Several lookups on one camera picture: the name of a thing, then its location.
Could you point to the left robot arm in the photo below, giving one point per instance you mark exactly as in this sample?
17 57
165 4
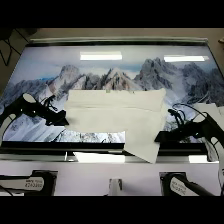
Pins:
19 107

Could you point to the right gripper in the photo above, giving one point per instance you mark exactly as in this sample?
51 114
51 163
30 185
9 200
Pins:
173 134

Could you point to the white shirt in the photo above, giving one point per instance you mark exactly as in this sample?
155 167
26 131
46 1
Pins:
113 113

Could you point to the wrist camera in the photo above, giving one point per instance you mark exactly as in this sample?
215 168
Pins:
50 100
174 114

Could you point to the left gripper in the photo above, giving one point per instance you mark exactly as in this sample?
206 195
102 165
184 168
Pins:
56 118

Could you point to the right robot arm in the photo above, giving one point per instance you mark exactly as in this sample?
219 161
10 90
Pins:
210 128

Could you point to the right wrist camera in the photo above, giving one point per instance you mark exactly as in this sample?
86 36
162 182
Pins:
174 114

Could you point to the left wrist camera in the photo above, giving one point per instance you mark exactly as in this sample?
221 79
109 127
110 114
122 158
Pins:
50 100

